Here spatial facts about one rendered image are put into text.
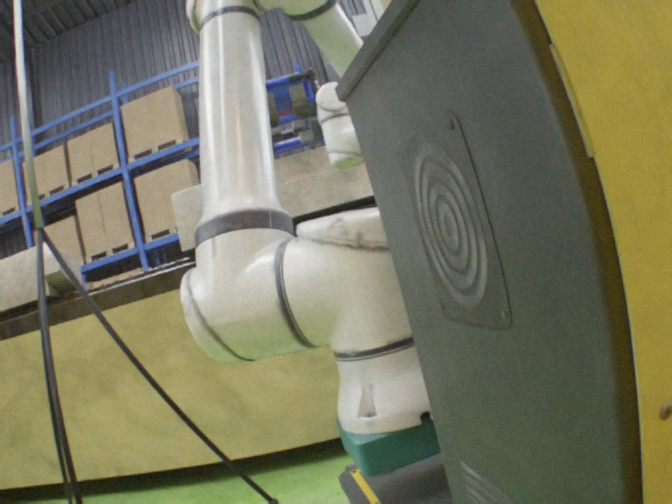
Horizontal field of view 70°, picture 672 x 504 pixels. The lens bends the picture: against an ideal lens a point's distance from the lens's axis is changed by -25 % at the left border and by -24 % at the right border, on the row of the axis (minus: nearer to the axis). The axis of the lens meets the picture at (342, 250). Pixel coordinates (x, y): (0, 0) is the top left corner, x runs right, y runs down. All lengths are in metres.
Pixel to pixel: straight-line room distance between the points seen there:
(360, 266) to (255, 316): 0.15
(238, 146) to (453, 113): 0.61
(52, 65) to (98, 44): 1.40
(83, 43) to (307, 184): 12.87
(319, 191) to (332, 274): 1.17
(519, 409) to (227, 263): 0.56
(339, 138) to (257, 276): 0.75
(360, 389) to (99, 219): 10.93
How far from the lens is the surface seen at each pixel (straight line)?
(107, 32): 14.32
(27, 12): 14.23
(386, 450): 0.78
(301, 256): 0.78
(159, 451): 2.11
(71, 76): 14.32
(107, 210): 11.54
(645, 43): 0.29
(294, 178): 1.93
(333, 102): 1.52
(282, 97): 1.96
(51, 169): 12.23
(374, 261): 0.74
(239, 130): 0.92
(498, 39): 0.26
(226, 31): 1.05
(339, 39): 1.22
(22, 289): 2.21
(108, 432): 2.15
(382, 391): 0.76
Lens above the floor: 0.70
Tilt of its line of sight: 1 degrees down
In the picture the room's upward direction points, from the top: 16 degrees counter-clockwise
